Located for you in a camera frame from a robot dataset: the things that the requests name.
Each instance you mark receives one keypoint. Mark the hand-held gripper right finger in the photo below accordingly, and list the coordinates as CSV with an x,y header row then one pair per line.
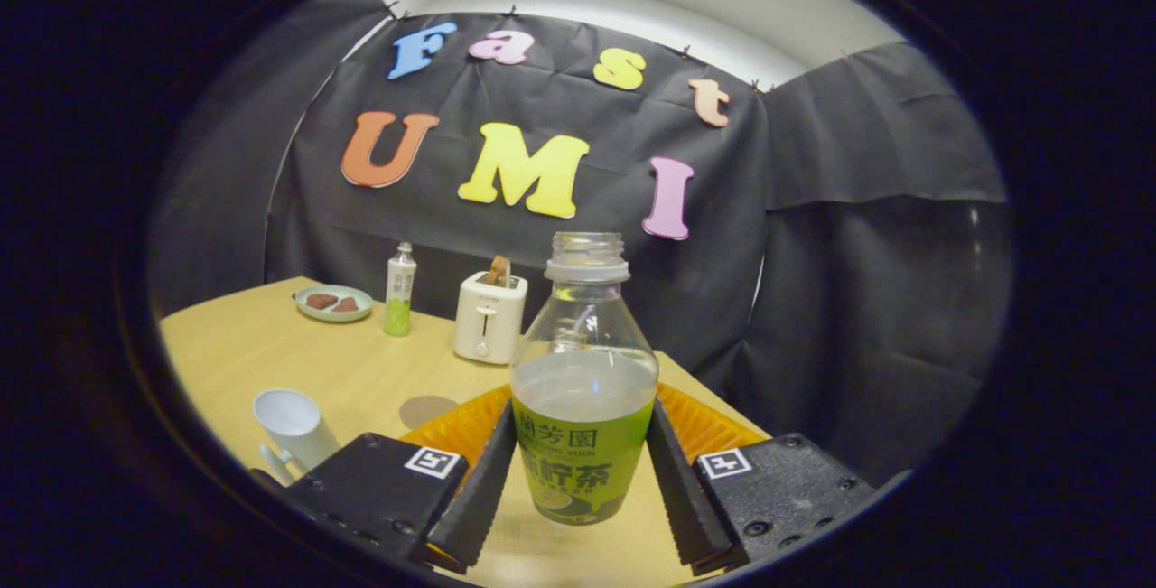
x,y
677,489

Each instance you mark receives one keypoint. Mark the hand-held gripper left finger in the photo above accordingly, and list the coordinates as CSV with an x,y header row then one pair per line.
x,y
479,489

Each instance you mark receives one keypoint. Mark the round brown coaster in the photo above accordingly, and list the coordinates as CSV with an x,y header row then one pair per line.
x,y
426,409

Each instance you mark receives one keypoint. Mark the green label juice bottle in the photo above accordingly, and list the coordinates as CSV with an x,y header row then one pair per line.
x,y
584,443

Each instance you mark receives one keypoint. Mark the white cup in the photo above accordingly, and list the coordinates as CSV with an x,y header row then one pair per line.
x,y
298,430

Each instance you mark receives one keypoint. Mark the slim white green bottle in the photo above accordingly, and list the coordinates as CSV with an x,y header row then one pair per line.
x,y
399,294

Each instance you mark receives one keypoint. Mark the white toaster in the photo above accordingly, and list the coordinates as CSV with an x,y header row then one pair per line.
x,y
488,322

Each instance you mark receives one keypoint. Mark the bread slice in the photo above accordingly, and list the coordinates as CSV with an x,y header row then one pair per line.
x,y
498,270

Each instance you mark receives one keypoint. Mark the brown meat piece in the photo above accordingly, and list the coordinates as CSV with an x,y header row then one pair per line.
x,y
347,305
321,301

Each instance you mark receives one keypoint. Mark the pale green plate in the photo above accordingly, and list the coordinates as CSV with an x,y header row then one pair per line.
x,y
332,314

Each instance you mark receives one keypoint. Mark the wooden table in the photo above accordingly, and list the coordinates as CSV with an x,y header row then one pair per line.
x,y
271,362

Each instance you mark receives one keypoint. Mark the black backdrop cloth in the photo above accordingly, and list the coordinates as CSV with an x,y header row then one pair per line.
x,y
858,209

